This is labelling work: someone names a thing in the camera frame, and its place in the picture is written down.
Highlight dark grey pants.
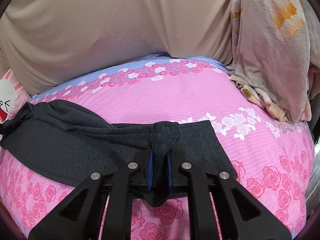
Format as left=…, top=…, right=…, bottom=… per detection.
left=1, top=100, right=238, bottom=207

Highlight pink floral bed sheet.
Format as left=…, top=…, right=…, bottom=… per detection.
left=1, top=57, right=314, bottom=239

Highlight pale floral blanket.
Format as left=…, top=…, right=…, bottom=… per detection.
left=229, top=0, right=319, bottom=122

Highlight beige fabric curtain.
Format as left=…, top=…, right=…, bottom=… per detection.
left=1, top=0, right=232, bottom=95

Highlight white cartoon bunny pillow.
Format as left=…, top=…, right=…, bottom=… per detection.
left=0, top=69, right=31, bottom=123

